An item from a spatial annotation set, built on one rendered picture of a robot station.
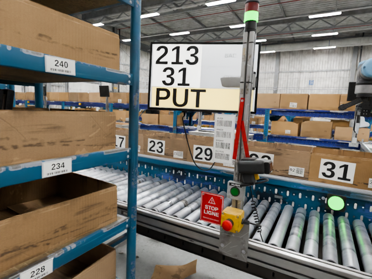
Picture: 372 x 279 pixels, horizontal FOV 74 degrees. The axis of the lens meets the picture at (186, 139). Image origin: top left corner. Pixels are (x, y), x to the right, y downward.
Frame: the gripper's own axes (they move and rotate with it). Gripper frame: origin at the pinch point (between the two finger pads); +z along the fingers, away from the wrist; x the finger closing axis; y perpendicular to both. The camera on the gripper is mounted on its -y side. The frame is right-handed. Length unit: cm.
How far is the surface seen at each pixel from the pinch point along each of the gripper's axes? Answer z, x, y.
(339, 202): 35.9, -15.8, -3.6
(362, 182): 25.5, -7.9, 5.6
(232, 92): -16, -58, -51
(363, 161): 14.2, -8.0, 4.7
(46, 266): 25, -134, -60
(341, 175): 23.0, -8.2, -4.0
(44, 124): -3, -132, -64
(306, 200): 39.7, -11.1, -18.6
